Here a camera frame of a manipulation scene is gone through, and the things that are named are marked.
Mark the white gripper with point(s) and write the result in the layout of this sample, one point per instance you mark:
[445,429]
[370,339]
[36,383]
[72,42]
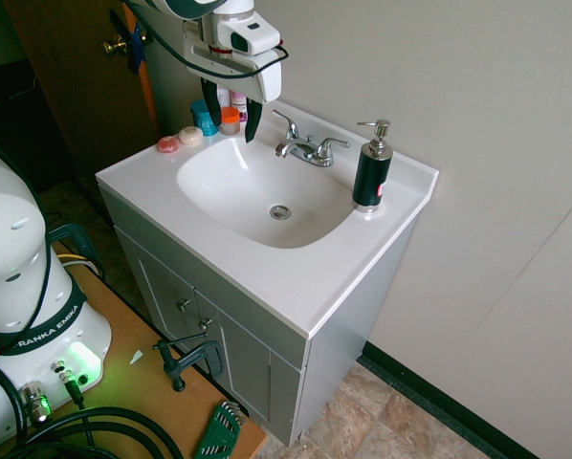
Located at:
[242,63]

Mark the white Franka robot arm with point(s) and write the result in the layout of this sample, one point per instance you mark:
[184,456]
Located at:
[13,268]

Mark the black sanitizer pump bottle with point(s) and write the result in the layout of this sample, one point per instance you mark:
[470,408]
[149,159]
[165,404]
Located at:
[373,167]

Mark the orange lid clear jar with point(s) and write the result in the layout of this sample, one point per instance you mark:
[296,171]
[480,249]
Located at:
[230,121]

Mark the white bottle pink label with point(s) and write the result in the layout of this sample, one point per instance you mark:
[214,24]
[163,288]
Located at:
[238,101]

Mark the teal jar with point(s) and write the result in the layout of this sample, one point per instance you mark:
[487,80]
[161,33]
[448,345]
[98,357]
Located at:
[204,118]

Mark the cream round soap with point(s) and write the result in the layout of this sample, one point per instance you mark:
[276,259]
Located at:
[190,135]

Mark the pink round soap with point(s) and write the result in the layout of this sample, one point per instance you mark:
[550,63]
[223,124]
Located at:
[168,144]

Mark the white sink vanity top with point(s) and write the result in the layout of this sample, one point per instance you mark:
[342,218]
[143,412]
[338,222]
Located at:
[267,210]

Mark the chrome sink drain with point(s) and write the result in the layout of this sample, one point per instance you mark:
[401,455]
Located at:
[280,211]

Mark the blue tape on door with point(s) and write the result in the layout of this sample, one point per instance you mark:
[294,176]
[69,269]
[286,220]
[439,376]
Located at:
[137,45]

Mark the brass door knob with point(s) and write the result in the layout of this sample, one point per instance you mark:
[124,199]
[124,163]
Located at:
[114,45]

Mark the brown wooden door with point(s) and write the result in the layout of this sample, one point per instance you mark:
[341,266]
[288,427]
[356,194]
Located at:
[85,86]

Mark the silver cabinet knob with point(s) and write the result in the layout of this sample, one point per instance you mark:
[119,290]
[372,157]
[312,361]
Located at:
[205,323]
[184,304]

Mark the grey vanity cabinet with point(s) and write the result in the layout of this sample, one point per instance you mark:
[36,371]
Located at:
[228,325]

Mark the black C-clamp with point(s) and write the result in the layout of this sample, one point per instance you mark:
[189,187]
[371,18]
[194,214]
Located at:
[185,358]

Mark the wooden robot mounting table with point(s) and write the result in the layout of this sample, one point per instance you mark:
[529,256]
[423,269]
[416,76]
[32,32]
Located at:
[138,363]

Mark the green hex key set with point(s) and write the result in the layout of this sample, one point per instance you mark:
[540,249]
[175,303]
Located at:
[219,430]

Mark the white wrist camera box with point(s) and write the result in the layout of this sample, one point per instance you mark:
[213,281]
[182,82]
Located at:
[247,29]

